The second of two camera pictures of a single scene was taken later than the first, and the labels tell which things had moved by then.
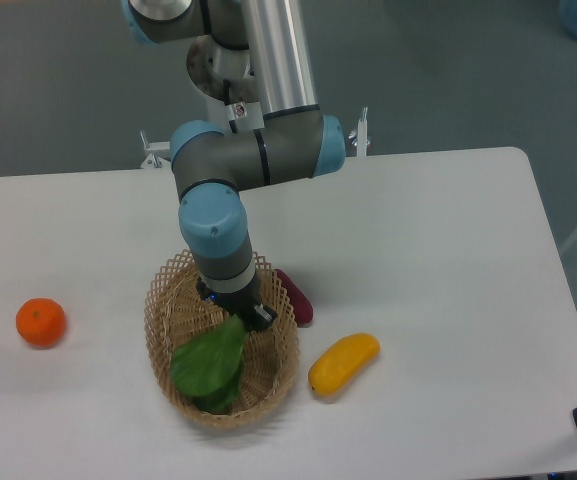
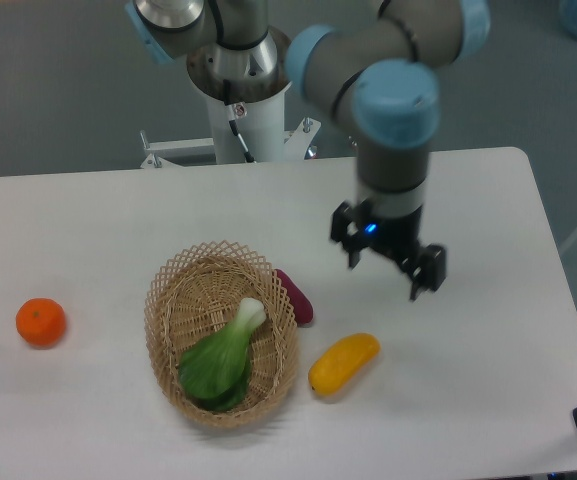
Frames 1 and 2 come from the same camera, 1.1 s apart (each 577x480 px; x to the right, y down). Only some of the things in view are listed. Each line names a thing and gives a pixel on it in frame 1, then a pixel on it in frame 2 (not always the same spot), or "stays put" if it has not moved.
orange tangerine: (40, 321) stays put
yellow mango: (342, 363) stays put
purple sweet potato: (298, 300) stays put
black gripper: (240, 301) to (393, 236)
